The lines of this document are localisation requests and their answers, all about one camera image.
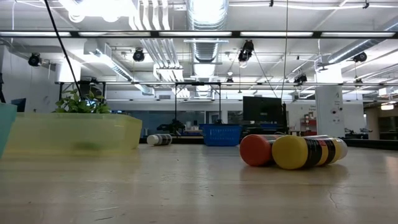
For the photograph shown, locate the white paint bottle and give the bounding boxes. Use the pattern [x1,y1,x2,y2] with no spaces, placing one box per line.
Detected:
[146,133,174,146]

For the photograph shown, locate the orange paint bottle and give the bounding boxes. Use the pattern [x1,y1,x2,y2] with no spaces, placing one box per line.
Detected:
[239,133,330,167]

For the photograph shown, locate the yellow paint bottle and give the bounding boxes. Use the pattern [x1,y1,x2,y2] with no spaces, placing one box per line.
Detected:
[271,134,348,170]

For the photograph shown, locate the blue plastic bin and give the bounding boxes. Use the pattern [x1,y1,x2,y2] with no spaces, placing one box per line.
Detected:
[198,123,243,147]

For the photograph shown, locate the black computer monitor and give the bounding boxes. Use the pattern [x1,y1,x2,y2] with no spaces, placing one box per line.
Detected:
[242,96,284,124]

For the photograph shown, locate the black beam with light panels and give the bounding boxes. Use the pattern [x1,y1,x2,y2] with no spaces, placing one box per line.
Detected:
[0,30,398,39]

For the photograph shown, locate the white ventilation pipe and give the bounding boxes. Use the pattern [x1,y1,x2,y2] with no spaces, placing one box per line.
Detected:
[93,42,156,96]

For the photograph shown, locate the red storage shelf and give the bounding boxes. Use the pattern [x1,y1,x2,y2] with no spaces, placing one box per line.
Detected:
[300,113,318,137]

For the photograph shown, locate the green artificial plant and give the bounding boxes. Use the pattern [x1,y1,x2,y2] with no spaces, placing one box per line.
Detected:
[52,88,111,114]

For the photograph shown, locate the yellow translucent plastic tray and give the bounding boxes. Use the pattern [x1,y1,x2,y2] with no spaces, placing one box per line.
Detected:
[2,112,143,159]

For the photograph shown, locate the white building pillar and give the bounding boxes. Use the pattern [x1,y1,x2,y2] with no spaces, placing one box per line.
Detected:
[315,67,346,138]

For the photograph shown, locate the small dark screen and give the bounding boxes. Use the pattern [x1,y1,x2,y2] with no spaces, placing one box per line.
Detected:
[11,98,27,113]

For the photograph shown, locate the silver ribbed ventilation duct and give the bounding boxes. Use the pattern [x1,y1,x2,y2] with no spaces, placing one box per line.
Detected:
[185,0,230,63]

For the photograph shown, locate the thin hanging cord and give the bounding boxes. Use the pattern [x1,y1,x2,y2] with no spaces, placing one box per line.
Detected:
[280,0,289,100]

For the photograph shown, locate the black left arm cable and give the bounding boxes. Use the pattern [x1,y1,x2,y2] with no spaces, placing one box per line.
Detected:
[43,0,83,98]

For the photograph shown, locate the grey slanted ventilation duct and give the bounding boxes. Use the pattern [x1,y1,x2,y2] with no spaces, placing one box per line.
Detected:
[326,15,398,65]

